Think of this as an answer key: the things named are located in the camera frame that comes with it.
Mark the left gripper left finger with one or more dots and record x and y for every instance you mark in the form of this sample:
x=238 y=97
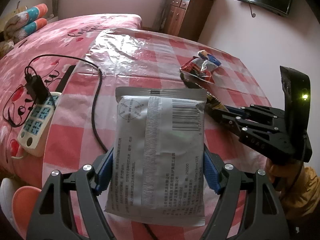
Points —
x=68 y=206

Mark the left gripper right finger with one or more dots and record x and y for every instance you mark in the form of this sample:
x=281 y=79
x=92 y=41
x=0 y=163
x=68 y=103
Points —
x=262 y=216

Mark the grey barcode foil bag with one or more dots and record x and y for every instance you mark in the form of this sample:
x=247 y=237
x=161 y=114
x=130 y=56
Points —
x=157 y=175

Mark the yellow brown snack wrapper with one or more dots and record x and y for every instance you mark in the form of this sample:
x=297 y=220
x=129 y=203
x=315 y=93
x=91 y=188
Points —
x=212 y=101

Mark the red Richboy snack bag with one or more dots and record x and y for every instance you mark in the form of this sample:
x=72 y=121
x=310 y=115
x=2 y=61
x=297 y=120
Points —
x=200 y=68

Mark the blue small tissue pack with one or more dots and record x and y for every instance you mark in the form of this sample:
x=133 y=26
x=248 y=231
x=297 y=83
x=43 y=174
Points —
x=203 y=54

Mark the person's right hand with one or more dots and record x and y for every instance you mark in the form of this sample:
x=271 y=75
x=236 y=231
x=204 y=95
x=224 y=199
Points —
x=284 y=178

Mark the red checkered plastic tablecloth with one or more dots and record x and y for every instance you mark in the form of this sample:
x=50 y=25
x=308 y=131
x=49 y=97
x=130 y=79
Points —
x=131 y=58

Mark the orange plastic bin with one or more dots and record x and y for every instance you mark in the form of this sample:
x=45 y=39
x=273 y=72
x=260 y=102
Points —
x=23 y=203

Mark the white power strip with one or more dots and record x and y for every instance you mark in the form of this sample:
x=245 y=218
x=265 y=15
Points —
x=33 y=135

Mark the white bag beside bin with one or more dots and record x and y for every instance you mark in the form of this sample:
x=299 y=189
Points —
x=8 y=188

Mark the pink bed cover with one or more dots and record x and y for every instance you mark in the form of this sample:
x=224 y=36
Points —
x=50 y=51

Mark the brown wooden cabinet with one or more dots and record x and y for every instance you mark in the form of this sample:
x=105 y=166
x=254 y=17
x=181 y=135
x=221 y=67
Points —
x=186 y=18

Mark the lower rolled bolster pillow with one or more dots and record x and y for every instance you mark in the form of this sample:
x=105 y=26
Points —
x=28 y=29

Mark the rolled bolster pillow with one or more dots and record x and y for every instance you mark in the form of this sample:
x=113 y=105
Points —
x=28 y=29
x=21 y=19

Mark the upper rolled bolster pillow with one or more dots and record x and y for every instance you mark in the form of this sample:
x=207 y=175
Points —
x=21 y=19

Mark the black charger with cable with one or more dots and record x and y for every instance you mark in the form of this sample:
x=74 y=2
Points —
x=39 y=93

